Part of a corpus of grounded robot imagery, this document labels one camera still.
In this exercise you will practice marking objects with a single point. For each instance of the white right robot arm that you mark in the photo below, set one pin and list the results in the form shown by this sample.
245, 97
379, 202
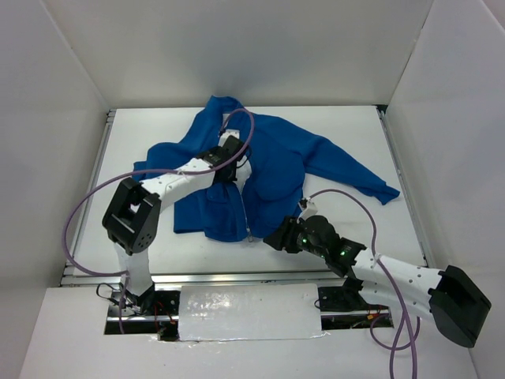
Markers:
446, 297

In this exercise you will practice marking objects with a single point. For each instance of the blue zip-up fleece jacket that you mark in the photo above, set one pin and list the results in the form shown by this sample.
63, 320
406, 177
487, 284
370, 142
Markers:
281, 155

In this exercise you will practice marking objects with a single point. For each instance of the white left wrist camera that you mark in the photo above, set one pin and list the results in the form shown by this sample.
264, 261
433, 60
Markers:
227, 133

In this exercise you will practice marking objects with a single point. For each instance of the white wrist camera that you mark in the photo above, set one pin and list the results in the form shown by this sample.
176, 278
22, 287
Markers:
227, 133
307, 207

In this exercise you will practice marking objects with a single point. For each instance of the aluminium front rail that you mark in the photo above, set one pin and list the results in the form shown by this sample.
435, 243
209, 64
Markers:
70, 280

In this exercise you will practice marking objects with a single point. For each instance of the white foil-taped front panel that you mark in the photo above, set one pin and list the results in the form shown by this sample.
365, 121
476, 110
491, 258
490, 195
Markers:
256, 312

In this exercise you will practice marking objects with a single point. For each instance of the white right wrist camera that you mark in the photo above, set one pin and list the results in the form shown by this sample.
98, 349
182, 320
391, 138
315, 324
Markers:
307, 207

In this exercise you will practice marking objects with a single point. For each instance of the silver zipper pull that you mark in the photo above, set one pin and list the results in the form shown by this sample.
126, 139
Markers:
250, 237

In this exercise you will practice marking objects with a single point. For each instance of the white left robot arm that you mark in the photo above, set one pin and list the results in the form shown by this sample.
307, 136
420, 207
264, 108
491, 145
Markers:
132, 217

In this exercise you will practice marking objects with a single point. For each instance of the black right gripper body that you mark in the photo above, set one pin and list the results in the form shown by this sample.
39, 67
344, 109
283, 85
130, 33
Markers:
286, 235

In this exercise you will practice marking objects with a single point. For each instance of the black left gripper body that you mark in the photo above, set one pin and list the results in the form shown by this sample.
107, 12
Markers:
240, 159

